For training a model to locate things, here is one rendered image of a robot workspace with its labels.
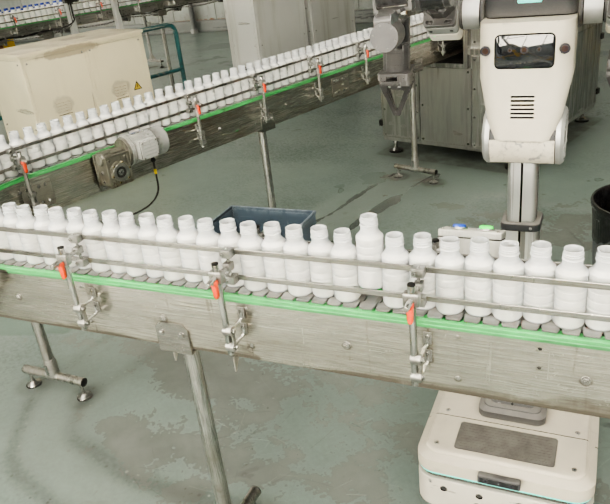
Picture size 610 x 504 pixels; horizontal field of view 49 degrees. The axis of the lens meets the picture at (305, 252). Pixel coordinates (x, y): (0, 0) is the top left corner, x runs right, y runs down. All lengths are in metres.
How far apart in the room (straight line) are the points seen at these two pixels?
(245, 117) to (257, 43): 3.92
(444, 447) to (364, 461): 0.43
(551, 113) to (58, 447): 2.21
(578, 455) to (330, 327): 1.01
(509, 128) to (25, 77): 4.12
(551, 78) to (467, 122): 3.42
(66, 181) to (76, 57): 2.70
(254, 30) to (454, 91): 2.90
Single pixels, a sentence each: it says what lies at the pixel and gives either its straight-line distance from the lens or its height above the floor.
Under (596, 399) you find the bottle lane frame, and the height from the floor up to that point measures 0.86.
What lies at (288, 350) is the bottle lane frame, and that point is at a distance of 1.59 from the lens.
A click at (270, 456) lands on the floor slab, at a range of 2.61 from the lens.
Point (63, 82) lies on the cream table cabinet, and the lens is 5.53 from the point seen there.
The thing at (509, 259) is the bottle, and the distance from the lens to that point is 1.35.
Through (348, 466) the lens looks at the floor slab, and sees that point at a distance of 2.53.
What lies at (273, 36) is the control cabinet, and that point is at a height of 0.77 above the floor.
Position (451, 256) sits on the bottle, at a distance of 1.37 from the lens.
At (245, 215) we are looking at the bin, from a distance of 2.24.
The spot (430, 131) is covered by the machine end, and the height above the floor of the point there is 0.24.
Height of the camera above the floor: 1.75
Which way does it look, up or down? 26 degrees down
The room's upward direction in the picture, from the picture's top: 7 degrees counter-clockwise
